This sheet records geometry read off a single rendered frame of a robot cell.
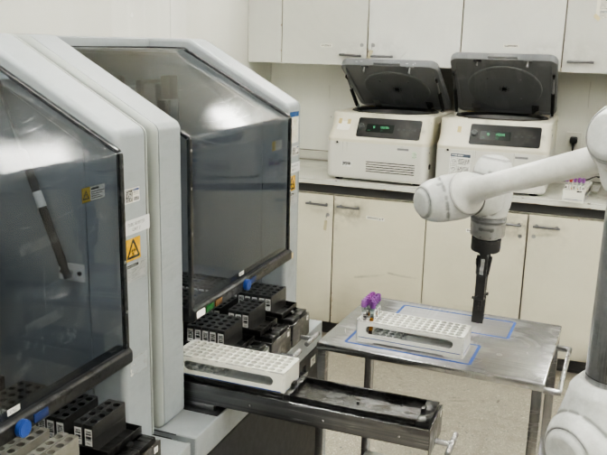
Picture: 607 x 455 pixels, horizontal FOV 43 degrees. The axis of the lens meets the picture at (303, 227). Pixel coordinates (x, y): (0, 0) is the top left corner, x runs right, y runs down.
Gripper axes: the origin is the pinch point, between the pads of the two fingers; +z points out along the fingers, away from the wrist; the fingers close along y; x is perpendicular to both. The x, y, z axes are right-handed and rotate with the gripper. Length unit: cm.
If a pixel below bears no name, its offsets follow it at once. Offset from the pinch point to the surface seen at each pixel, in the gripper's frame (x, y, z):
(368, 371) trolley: -35, -29, 40
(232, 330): -61, 22, 8
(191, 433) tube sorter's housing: -57, 55, 19
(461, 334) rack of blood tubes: -3.3, 6.6, 5.2
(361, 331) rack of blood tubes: -29.9, 6.4, 9.3
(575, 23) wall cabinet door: 17, -222, -67
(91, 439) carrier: -65, 83, 5
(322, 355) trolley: -39.5, 11.7, 15.8
